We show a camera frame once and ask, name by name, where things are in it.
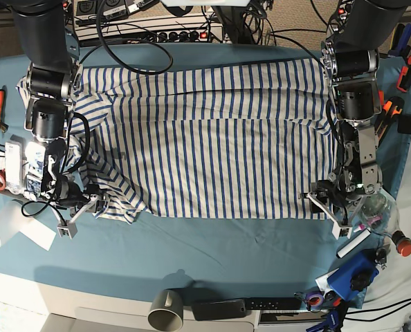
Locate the white marker pen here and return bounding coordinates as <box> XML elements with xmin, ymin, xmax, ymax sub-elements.
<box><xmin>336</xmin><ymin>225</ymin><xmax>371</xmax><ymax>259</ymax></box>

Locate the blue spring clamp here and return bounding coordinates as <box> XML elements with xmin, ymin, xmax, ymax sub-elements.
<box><xmin>387</xmin><ymin>24</ymin><xmax>411</xmax><ymax>58</ymax></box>

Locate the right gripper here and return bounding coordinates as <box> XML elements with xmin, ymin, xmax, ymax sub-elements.
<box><xmin>41</xmin><ymin>174</ymin><xmax>109</xmax><ymax>239</ymax></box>

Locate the orange black clamp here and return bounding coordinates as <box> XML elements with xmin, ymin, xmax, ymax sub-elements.
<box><xmin>396</xmin><ymin>55</ymin><xmax>411</xmax><ymax>93</ymax></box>

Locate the white paper roll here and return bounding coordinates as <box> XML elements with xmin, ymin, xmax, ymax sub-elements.
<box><xmin>0</xmin><ymin>200</ymin><xmax>56</xmax><ymax>251</ymax></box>

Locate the black power strip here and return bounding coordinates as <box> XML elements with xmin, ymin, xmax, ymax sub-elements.
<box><xmin>129</xmin><ymin>30</ymin><xmax>222</xmax><ymax>43</ymax></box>

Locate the blue clamp bottom edge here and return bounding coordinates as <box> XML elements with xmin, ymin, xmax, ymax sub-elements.
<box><xmin>306</xmin><ymin>309</ymin><xmax>347</xmax><ymax>332</ymax></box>

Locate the grey ceramic mug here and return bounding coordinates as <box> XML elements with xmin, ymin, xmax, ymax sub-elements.
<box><xmin>147</xmin><ymin>289</ymin><xmax>184</xmax><ymax>332</ymax></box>

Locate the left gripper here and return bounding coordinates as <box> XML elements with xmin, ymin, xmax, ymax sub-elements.
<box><xmin>299</xmin><ymin>180</ymin><xmax>372</xmax><ymax>239</ymax></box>

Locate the clear bottle red cap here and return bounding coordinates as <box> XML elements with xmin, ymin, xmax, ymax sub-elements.
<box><xmin>358</xmin><ymin>188</ymin><xmax>411</xmax><ymax>257</ymax></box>

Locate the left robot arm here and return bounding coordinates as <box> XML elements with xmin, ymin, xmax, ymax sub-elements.
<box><xmin>305</xmin><ymin>1</ymin><xmax>409</xmax><ymax>239</ymax></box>

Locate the purple tape roll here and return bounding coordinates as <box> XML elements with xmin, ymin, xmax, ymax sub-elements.
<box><xmin>305</xmin><ymin>291</ymin><xmax>325</xmax><ymax>310</ymax></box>

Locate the white blister pack box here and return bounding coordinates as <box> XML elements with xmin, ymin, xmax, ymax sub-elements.
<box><xmin>5</xmin><ymin>140</ymin><xmax>23</xmax><ymax>194</ymax></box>

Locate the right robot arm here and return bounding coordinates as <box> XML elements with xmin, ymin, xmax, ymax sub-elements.
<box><xmin>7</xmin><ymin>1</ymin><xmax>107</xmax><ymax>238</ymax></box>

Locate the teal table cloth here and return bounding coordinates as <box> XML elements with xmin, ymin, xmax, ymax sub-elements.
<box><xmin>0</xmin><ymin>43</ymin><xmax>411</xmax><ymax>308</ymax></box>

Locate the orange black utility knife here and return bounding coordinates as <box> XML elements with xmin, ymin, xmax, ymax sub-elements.
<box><xmin>374</xmin><ymin>96</ymin><xmax>405</xmax><ymax>142</ymax></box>

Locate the black square block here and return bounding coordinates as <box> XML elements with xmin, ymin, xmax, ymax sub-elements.
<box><xmin>397</xmin><ymin>114</ymin><xmax>411</xmax><ymax>135</ymax></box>

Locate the blue white striped T-shirt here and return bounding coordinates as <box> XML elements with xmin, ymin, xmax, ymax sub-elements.
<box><xmin>69</xmin><ymin>59</ymin><xmax>337</xmax><ymax>223</ymax></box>

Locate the black smartphone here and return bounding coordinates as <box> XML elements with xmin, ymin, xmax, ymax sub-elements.
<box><xmin>191</xmin><ymin>299</ymin><xmax>246</xmax><ymax>321</ymax></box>

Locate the blue box with knob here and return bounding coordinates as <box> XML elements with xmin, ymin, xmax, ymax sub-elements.
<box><xmin>327</xmin><ymin>250</ymin><xmax>379</xmax><ymax>302</ymax></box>

